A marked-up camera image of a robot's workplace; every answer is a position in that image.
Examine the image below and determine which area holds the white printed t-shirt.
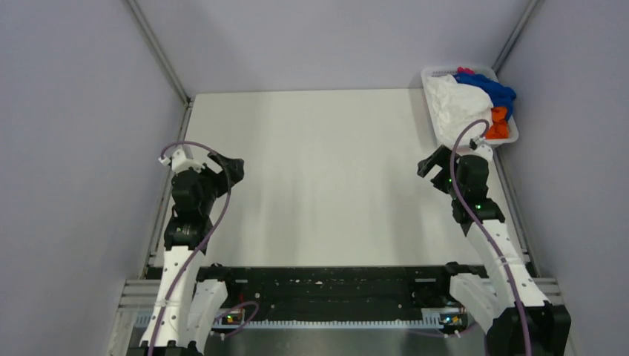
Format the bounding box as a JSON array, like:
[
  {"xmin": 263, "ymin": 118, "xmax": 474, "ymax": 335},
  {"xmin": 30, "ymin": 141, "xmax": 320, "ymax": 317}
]
[{"xmin": 424, "ymin": 74, "xmax": 493, "ymax": 147}]

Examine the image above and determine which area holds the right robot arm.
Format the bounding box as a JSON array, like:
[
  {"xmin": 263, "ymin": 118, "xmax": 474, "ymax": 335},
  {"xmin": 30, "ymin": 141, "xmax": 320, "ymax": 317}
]
[{"xmin": 418, "ymin": 145, "xmax": 571, "ymax": 355}]

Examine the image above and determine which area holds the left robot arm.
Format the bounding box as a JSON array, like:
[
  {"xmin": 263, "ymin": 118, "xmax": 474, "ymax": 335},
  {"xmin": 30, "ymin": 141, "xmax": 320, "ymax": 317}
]
[{"xmin": 126, "ymin": 147, "xmax": 245, "ymax": 355}]

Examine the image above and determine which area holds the orange t-shirt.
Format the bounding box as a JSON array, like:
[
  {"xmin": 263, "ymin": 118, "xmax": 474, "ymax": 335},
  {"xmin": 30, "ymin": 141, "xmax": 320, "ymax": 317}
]
[{"xmin": 485, "ymin": 107, "xmax": 509, "ymax": 139}]

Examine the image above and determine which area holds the blue t-shirt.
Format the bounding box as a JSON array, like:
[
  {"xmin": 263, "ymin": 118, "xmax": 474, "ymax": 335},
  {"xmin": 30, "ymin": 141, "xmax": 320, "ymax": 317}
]
[{"xmin": 454, "ymin": 72, "xmax": 517, "ymax": 121}]

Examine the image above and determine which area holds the pink t-shirt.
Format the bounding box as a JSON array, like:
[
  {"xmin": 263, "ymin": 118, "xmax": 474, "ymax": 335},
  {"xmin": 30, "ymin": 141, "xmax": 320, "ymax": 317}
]
[{"xmin": 457, "ymin": 67, "xmax": 475, "ymax": 75}]

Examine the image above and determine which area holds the white plastic basket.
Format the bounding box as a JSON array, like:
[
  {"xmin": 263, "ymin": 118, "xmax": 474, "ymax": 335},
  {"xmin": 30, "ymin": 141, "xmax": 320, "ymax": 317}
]
[{"xmin": 421, "ymin": 66, "xmax": 519, "ymax": 147}]

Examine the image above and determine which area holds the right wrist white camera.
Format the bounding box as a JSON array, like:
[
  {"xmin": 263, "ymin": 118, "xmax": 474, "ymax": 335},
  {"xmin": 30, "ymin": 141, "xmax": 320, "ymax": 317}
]
[{"xmin": 469, "ymin": 137, "xmax": 494, "ymax": 162}]

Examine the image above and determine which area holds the wrist white camera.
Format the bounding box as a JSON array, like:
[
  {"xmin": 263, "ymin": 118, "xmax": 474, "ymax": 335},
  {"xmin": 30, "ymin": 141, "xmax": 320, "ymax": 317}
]
[
  {"xmin": 158, "ymin": 145, "xmax": 203, "ymax": 174},
  {"xmin": 469, "ymin": 137, "xmax": 494, "ymax": 162}
]

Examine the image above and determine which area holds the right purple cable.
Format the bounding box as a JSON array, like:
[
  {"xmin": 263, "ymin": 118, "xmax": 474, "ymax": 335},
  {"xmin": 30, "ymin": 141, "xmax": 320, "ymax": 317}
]
[{"xmin": 449, "ymin": 118, "xmax": 533, "ymax": 356}]

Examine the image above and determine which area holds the purple cable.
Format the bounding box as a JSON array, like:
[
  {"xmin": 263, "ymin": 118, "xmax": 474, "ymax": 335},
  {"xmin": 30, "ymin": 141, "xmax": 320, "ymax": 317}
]
[
  {"xmin": 449, "ymin": 118, "xmax": 533, "ymax": 356},
  {"xmin": 146, "ymin": 141, "xmax": 233, "ymax": 356}
]

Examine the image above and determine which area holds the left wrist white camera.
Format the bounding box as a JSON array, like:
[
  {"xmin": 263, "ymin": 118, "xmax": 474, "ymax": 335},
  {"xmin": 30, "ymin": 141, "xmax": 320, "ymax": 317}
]
[{"xmin": 158, "ymin": 145, "xmax": 203, "ymax": 174}]

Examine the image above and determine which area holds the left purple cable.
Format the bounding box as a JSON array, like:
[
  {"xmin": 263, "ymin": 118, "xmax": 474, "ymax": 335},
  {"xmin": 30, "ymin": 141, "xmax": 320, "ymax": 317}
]
[{"xmin": 146, "ymin": 141, "xmax": 233, "ymax": 356}]

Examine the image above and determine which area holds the left corner metal post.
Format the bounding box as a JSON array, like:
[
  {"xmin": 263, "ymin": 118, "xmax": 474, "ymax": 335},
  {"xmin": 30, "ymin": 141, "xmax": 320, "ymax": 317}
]
[{"xmin": 124, "ymin": 0, "xmax": 191, "ymax": 107}]

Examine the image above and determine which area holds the corner metal post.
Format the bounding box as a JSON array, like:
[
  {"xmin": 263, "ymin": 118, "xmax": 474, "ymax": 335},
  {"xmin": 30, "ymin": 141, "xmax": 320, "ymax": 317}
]
[
  {"xmin": 124, "ymin": 0, "xmax": 191, "ymax": 107},
  {"xmin": 492, "ymin": 0, "xmax": 544, "ymax": 74}
]

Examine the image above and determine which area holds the right corner metal post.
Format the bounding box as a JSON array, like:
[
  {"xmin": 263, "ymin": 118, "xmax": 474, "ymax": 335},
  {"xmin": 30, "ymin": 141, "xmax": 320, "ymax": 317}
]
[{"xmin": 492, "ymin": 0, "xmax": 544, "ymax": 74}]

